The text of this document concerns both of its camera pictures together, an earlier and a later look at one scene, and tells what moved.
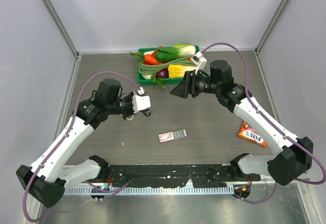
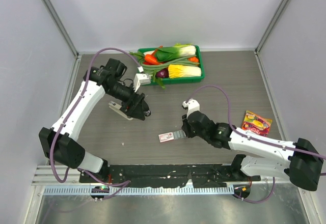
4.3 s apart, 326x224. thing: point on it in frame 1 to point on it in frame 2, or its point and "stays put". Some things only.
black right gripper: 189,85 to 186,127
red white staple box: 172,135 stays put
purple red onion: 163,73 stays put
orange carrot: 151,59 stays put
